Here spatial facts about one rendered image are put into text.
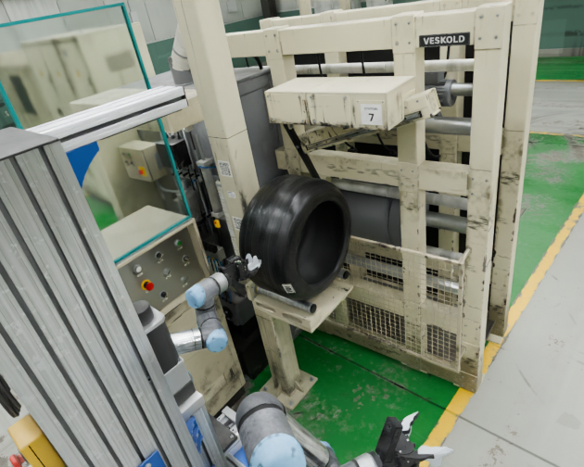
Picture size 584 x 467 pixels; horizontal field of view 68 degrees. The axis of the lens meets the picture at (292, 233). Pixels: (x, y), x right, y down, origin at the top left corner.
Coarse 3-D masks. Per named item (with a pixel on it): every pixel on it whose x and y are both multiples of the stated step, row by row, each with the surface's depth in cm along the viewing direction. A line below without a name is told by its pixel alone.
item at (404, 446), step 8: (400, 440) 119; (408, 440) 119; (400, 448) 117; (408, 448) 116; (376, 456) 116; (400, 456) 115; (384, 464) 116; (392, 464) 117; (400, 464) 116; (408, 464) 117; (416, 464) 118
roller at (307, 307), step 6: (258, 288) 216; (264, 294) 214; (270, 294) 211; (282, 300) 207; (288, 300) 204; (294, 300) 202; (300, 300) 201; (294, 306) 203; (300, 306) 200; (306, 306) 198; (312, 306) 197; (312, 312) 198
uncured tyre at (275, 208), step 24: (264, 192) 187; (288, 192) 181; (312, 192) 182; (336, 192) 195; (264, 216) 180; (288, 216) 175; (312, 216) 226; (336, 216) 217; (240, 240) 187; (264, 240) 178; (288, 240) 175; (312, 240) 228; (336, 240) 220; (264, 264) 180; (288, 264) 177; (312, 264) 223; (336, 264) 208; (264, 288) 197; (312, 288) 194
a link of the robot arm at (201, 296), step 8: (208, 280) 159; (192, 288) 155; (200, 288) 155; (208, 288) 156; (216, 288) 158; (192, 296) 153; (200, 296) 153; (208, 296) 156; (216, 296) 160; (192, 304) 155; (200, 304) 154; (208, 304) 157
